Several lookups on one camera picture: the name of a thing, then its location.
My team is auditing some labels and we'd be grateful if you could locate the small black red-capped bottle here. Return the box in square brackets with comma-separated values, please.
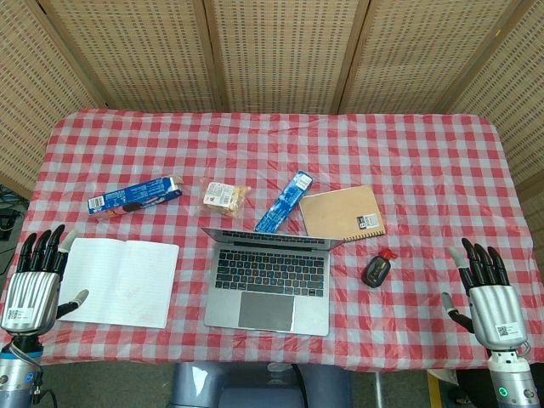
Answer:
[361, 248, 398, 288]

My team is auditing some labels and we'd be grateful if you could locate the open white lined notebook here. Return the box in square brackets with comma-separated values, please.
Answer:
[54, 237, 180, 330]

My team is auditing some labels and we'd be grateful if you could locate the brown spiral notebook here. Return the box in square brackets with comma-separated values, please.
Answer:
[298, 184, 387, 250]

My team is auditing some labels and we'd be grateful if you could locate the red white checkered tablecloth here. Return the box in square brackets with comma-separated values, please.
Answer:
[0, 108, 535, 374]

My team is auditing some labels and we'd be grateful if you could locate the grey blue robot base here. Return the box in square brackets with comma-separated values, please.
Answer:
[169, 362, 354, 408]

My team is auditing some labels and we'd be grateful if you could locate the woven bamboo folding screen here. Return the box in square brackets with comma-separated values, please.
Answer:
[0, 0, 544, 203]

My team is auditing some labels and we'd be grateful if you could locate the silver laptop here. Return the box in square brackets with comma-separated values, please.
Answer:
[201, 226, 343, 337]

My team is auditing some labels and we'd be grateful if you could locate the blue cookie box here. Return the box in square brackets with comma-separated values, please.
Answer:
[87, 176, 184, 220]

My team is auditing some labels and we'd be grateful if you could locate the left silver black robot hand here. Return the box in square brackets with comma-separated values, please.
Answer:
[0, 224, 90, 337]

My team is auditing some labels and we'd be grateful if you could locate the clear bag of snacks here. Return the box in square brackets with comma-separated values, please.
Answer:
[195, 179, 249, 219]

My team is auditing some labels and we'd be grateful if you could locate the long blue snack box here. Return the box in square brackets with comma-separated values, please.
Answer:
[253, 170, 315, 234]

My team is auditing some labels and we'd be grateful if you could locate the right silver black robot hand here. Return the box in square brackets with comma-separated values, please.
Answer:
[440, 237, 529, 350]

